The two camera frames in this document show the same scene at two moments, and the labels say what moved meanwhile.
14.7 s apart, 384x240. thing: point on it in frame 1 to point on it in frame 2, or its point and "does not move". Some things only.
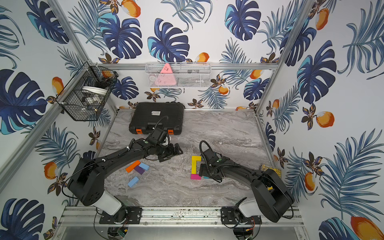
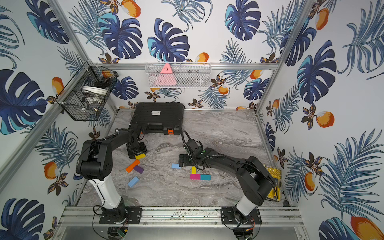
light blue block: x=133 y=181 does not move
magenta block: x=195 y=177 does not move
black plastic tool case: x=147 y=116 does not move
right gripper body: x=205 y=171 to x=187 y=160
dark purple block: x=140 y=170 does not move
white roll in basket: x=100 y=90 does not move
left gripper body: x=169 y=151 to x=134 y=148
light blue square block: x=144 y=166 to x=175 y=166
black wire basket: x=83 y=98 does not move
